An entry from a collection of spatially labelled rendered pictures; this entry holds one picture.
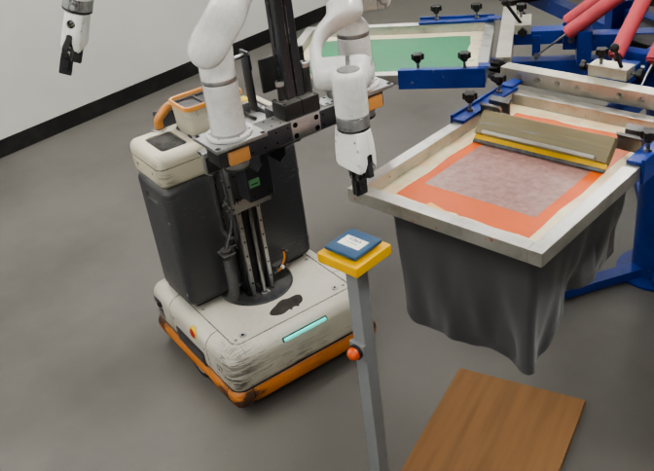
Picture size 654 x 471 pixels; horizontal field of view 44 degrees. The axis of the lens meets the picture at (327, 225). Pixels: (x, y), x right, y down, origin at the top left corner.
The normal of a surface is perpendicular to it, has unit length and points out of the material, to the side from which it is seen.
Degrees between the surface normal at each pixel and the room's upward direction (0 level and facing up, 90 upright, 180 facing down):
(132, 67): 90
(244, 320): 0
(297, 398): 0
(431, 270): 92
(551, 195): 0
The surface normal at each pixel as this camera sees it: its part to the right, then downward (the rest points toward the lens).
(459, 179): -0.11, -0.85
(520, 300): -0.73, 0.44
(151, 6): 0.72, 0.28
